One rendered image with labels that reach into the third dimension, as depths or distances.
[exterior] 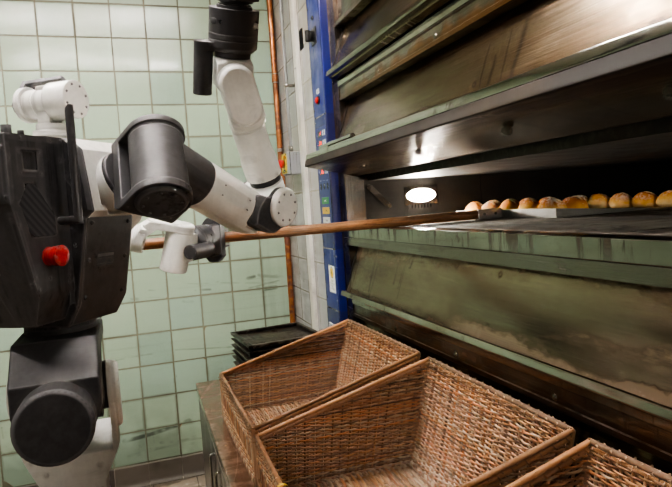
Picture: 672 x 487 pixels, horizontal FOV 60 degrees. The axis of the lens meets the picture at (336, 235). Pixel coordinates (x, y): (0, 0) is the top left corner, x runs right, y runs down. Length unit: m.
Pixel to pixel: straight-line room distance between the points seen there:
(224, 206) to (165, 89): 1.93
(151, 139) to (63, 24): 2.09
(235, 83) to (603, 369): 0.78
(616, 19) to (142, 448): 2.68
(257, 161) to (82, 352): 0.46
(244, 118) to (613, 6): 0.63
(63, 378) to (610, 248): 0.88
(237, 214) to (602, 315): 0.66
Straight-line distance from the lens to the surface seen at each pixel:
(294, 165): 2.65
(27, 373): 1.03
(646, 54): 0.78
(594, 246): 1.06
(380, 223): 1.80
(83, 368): 1.02
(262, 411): 2.06
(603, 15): 1.06
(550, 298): 1.19
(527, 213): 1.91
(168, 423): 3.07
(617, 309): 1.07
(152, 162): 0.96
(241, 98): 1.09
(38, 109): 1.16
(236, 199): 1.08
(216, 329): 2.98
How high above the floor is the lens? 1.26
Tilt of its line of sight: 3 degrees down
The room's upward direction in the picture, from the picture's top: 4 degrees counter-clockwise
